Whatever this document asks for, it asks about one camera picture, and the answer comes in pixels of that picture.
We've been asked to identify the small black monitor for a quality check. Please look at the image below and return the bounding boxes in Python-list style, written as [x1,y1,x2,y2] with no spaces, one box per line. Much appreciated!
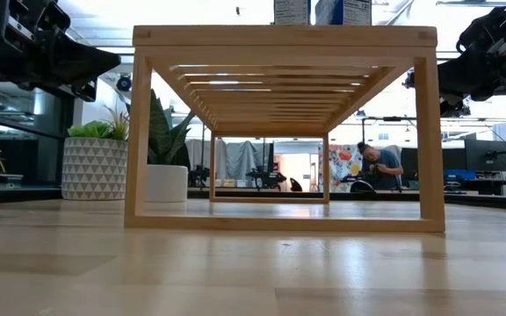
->
[441,147,467,172]
[401,147,419,188]

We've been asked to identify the green snake plant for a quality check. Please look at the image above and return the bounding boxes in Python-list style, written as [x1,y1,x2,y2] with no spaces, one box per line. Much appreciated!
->
[116,89,196,168]

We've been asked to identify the orange Mini Wheats cereal box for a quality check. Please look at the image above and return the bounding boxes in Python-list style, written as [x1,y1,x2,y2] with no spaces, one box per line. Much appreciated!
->
[273,0,312,26]

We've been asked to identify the person at workbench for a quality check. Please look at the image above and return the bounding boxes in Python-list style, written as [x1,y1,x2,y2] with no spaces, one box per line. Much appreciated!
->
[357,140,405,192]

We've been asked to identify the white plant pot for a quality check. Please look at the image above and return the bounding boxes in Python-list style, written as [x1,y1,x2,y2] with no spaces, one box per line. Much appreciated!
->
[146,164,190,204]

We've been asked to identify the large black monitor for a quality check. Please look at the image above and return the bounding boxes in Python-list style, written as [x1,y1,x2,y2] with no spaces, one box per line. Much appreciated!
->
[463,139,506,173]

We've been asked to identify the triangle-patterned grey planter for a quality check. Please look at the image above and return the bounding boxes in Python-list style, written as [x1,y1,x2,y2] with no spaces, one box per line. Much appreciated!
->
[61,136,129,202]

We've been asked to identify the light green leafy plant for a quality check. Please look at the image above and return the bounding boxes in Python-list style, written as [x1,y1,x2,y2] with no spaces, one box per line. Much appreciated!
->
[67,104,130,142]

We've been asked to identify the grey hanging cloth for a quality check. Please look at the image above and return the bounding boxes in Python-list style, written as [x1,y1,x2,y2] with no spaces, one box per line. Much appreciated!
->
[225,140,265,181]

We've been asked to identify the wooden slatted shelf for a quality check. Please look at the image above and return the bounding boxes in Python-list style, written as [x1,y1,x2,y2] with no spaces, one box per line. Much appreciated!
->
[124,24,446,233]

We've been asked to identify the white hanging cloth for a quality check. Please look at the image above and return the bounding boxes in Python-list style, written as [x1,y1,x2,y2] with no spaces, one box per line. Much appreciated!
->
[185,139,227,181]

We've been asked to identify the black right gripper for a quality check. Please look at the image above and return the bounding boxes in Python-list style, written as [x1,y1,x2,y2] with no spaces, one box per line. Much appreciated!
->
[437,6,506,117]

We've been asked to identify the blue Frosted Flakes cereal box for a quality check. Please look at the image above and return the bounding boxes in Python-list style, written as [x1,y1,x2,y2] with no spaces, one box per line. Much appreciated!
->
[314,0,373,26]

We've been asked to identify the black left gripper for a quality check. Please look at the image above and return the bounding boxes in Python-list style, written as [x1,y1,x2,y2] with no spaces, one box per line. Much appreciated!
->
[0,0,122,103]

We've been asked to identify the colourful floral hanging cloth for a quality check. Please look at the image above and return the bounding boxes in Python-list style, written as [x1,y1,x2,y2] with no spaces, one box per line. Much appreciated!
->
[328,143,364,193]

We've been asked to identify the blue storage bin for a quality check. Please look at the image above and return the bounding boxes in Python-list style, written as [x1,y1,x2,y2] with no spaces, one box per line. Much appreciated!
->
[444,169,477,182]

